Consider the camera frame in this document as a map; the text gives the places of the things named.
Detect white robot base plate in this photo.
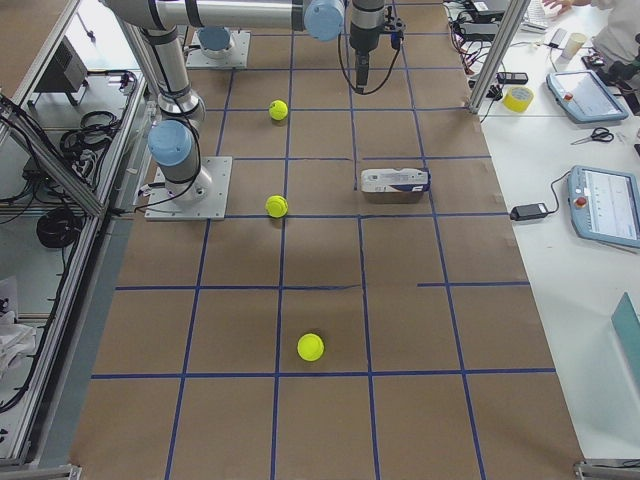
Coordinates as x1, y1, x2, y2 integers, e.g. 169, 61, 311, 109
144, 156, 233, 221

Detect black handled scissors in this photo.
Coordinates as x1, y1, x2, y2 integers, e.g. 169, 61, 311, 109
571, 127, 614, 145

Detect teach pendant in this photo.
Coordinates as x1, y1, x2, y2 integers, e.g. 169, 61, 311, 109
567, 166, 639, 249
546, 70, 628, 123

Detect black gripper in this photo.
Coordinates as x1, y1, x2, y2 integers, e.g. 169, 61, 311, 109
355, 50, 370, 89

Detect black power adapter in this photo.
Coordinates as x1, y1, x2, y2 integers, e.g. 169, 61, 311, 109
509, 203, 549, 221

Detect paper cup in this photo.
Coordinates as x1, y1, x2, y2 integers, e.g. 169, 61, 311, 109
561, 32, 587, 60

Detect middle tennis ball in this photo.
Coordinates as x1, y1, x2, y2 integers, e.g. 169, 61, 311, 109
265, 195, 289, 219

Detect upper teach pendant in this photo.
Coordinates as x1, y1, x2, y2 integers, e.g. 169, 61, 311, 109
546, 70, 628, 123

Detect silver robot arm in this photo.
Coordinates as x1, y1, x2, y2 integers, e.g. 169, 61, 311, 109
104, 1, 346, 124
349, 0, 406, 54

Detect tennis ball near camera_right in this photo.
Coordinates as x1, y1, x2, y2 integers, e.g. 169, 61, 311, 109
297, 333, 325, 362

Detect black mobile phone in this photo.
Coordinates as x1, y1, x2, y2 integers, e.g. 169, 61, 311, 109
496, 72, 529, 85

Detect far tennis ball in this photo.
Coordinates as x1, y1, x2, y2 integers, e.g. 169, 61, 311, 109
268, 99, 289, 122

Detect aluminium frame post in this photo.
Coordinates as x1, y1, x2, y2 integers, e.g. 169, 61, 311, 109
467, 0, 529, 114

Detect white blue tennis ball can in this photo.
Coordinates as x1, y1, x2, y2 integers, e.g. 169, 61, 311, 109
360, 167, 431, 194

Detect yellow tape roll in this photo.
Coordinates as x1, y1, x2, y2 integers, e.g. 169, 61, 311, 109
503, 86, 534, 113

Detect lower teach pendant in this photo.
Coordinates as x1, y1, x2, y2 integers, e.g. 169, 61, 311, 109
567, 166, 639, 249

